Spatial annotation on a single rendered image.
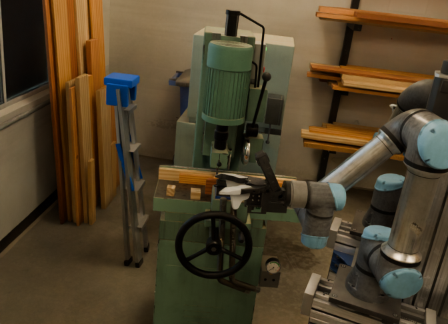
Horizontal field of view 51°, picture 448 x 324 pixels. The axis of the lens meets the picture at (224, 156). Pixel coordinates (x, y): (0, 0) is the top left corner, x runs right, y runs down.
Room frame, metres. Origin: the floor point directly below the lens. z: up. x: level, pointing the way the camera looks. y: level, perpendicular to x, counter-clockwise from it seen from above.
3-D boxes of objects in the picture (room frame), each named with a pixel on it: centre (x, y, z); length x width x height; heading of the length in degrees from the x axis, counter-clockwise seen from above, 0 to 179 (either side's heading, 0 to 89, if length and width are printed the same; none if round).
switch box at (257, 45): (2.19, -0.10, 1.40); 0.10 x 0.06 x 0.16; 4
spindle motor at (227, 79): (1.86, 0.02, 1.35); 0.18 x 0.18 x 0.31
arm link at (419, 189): (1.21, -0.55, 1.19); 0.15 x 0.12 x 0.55; 6
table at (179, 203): (1.76, -0.04, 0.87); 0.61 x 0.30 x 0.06; 94
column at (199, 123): (2.15, 0.04, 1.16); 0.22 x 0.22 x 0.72; 4
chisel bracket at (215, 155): (1.88, 0.02, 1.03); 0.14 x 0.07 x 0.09; 4
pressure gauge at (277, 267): (1.67, -0.25, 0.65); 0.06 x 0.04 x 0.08; 94
